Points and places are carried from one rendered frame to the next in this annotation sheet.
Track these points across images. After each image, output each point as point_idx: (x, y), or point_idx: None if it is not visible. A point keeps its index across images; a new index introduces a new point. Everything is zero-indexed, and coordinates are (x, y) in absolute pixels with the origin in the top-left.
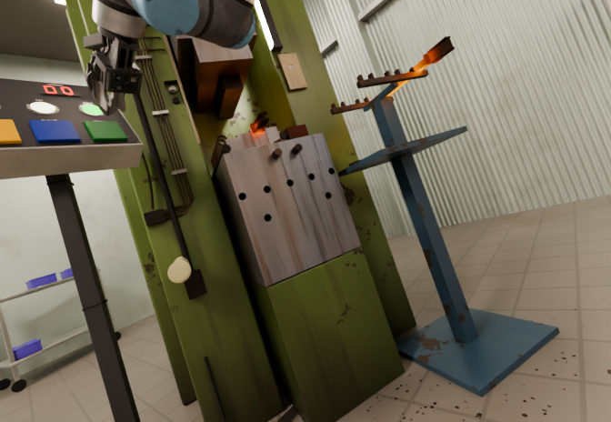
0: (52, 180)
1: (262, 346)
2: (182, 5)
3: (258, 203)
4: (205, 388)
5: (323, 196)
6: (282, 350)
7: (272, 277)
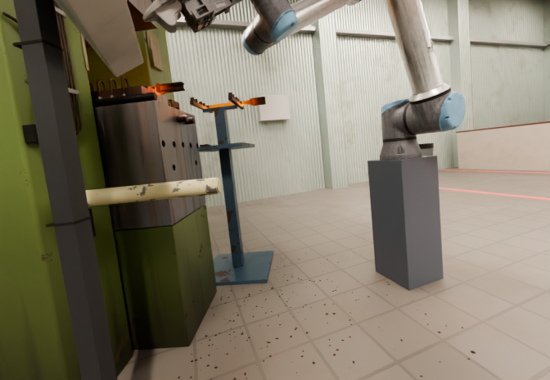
0: (47, 39)
1: (122, 295)
2: (287, 33)
3: (170, 153)
4: (72, 353)
5: (194, 162)
6: (164, 284)
7: (175, 217)
